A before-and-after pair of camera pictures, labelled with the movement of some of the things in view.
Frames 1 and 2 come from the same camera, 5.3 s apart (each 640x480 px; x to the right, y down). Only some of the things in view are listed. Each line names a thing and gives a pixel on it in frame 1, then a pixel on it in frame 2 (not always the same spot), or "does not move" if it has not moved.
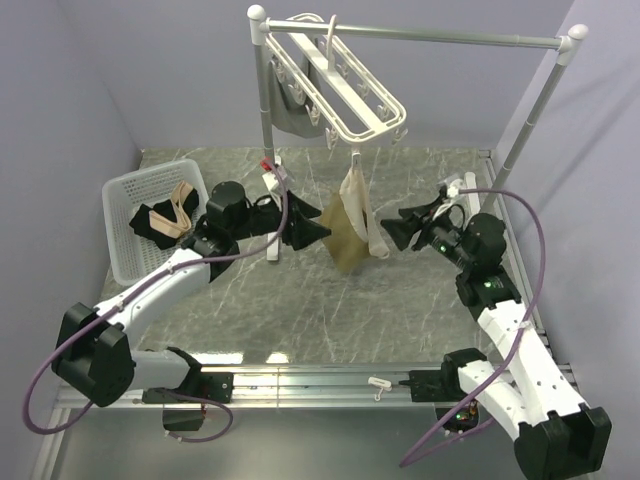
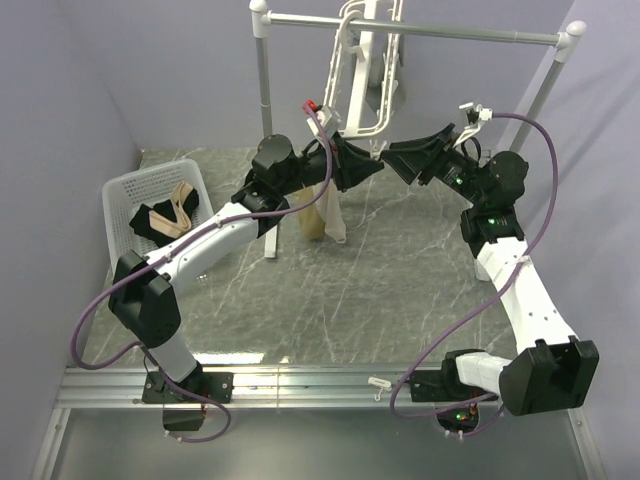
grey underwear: (289, 115) → (379, 54)
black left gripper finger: (302, 233) → (348, 173)
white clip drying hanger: (342, 97) → (376, 134)
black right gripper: (416, 219) → (410, 163)
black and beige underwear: (169, 220) does not move
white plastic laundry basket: (133, 256) does not move
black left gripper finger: (299, 210) → (356, 163)
